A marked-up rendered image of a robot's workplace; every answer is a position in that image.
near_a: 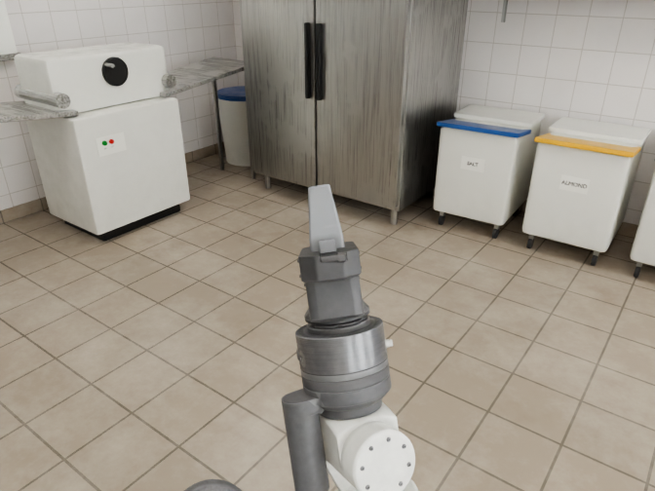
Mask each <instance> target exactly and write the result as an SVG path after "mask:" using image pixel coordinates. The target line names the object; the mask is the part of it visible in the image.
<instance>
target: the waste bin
mask: <svg viewBox="0 0 655 491"><path fill-rule="evenodd" d="M217 97H218V108H219V117H220V124H221V129H222V135H223V142H224V148H225V154H226V161H227V163H229V164H231V165H234V166H241V167H250V147H249V132H248V118H247V104H246V90H245V86H238V87H229V88H224V89H220V90H218V91H217Z"/></svg>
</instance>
